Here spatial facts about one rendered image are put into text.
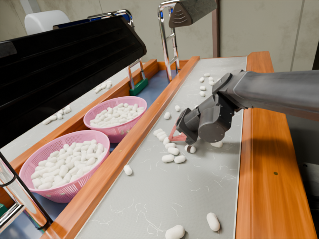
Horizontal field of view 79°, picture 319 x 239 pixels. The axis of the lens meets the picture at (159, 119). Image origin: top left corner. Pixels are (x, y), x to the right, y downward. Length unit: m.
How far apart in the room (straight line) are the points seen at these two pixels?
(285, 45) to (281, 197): 1.77
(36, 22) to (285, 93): 3.08
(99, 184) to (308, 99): 0.45
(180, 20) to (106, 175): 0.53
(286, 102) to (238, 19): 2.08
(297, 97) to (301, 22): 1.81
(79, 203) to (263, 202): 0.39
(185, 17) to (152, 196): 0.55
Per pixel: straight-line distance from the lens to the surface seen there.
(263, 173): 0.50
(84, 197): 0.52
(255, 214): 0.43
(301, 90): 0.29
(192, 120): 0.52
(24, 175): 0.71
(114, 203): 0.51
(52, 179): 0.66
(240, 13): 2.34
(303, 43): 2.12
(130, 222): 0.47
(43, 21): 3.21
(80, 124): 0.88
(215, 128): 0.43
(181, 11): 0.72
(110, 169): 0.55
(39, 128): 1.00
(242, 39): 2.37
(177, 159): 0.53
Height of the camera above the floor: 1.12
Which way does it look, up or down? 30 degrees down
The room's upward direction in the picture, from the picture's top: 11 degrees counter-clockwise
